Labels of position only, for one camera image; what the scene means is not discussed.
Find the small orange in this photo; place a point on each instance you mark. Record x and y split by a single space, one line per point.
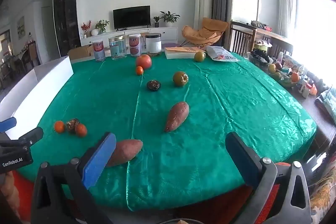
81 130
139 70
59 126

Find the red flower arrangement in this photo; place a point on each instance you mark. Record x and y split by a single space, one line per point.
86 27

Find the small dark brown fruit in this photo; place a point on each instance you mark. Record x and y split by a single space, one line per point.
72 124

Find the covered standing air conditioner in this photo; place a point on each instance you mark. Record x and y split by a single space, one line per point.
202 3

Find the dark purple tomato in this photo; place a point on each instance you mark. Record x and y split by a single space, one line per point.
153 85

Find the black television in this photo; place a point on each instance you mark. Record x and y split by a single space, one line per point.
131 16

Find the wooden bench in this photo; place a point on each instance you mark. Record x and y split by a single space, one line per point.
244 37

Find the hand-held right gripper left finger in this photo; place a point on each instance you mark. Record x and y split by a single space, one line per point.
98 161

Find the red label can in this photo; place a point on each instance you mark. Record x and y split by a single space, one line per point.
99 52

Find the green tomato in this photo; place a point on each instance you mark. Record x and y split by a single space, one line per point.
199 56

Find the green plant in vase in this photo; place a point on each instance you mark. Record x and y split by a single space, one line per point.
101 26

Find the person's left hand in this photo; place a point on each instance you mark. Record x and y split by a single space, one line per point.
10 192

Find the orange lounge chair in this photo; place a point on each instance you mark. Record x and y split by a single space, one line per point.
202 33

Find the dark glass cabinet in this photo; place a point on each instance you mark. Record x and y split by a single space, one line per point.
67 16

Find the red cloth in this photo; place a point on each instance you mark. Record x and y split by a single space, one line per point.
23 187

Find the white tv cabinet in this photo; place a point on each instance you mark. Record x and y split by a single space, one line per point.
115 33

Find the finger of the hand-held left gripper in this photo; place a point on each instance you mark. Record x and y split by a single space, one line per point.
8 124
29 136

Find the white sheer curtain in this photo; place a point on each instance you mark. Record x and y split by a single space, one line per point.
286 3

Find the wooden dining chair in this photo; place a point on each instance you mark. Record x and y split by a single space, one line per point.
31 52

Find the large red tomato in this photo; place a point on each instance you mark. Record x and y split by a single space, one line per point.
143 61

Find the white plastic bag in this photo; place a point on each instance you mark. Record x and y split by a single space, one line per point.
221 54

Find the white jar with black lid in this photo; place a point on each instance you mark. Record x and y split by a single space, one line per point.
153 43

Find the green tablecloth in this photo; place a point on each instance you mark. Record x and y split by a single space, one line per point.
210 121

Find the red-filled glass jar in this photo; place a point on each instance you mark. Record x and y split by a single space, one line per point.
135 45

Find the sweet potato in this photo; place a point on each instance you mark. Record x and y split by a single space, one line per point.
177 116
126 151

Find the green-brown tomato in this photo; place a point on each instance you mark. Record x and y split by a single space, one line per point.
180 79

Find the white foam box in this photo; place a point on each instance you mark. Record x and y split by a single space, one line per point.
26 92

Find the wooden stool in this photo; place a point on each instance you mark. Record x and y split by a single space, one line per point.
144 36

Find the cardboard box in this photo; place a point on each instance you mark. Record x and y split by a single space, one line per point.
78 53

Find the small potted plant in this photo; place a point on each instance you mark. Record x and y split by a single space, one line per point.
156 21

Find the round white vase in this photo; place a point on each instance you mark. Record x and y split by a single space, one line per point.
94 32

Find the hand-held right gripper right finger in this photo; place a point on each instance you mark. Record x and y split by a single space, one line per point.
240 158

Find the large green potted plant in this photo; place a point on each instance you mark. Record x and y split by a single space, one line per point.
170 17

